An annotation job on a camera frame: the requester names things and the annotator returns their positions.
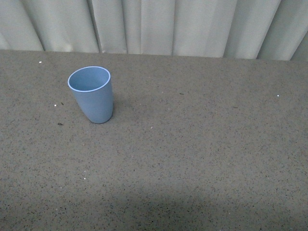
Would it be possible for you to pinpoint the blue plastic cup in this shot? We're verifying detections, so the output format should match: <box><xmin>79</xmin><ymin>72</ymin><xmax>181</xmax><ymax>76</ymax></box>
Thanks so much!
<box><xmin>67</xmin><ymin>66</ymin><xmax>114</xmax><ymax>124</ymax></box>

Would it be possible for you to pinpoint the white pleated curtain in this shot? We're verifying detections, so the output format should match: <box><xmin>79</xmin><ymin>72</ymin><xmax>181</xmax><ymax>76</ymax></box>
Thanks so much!
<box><xmin>0</xmin><ymin>0</ymin><xmax>308</xmax><ymax>61</ymax></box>

